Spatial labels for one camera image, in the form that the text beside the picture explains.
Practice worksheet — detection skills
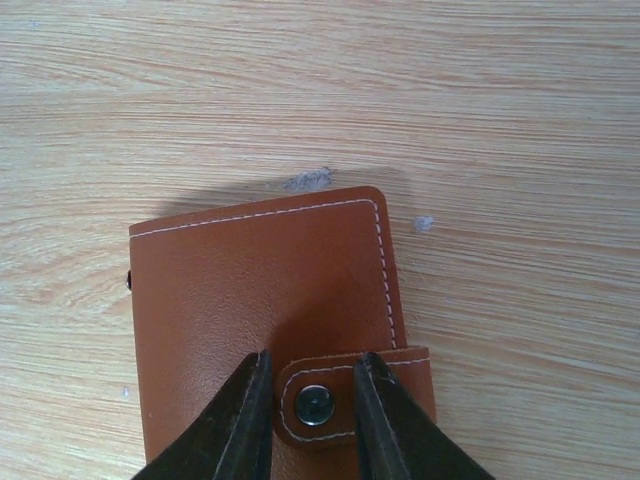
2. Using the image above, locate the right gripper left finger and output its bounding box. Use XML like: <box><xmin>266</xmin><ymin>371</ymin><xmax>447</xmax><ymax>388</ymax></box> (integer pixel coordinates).
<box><xmin>135</xmin><ymin>350</ymin><xmax>273</xmax><ymax>480</ymax></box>

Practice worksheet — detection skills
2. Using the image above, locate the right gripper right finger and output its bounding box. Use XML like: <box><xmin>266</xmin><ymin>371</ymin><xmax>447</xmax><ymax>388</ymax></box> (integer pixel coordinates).
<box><xmin>354</xmin><ymin>353</ymin><xmax>493</xmax><ymax>480</ymax></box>

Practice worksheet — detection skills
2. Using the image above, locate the brown leather card holder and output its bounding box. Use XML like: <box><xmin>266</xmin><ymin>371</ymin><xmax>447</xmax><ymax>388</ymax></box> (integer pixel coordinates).
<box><xmin>129</xmin><ymin>186</ymin><xmax>436</xmax><ymax>479</ymax></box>

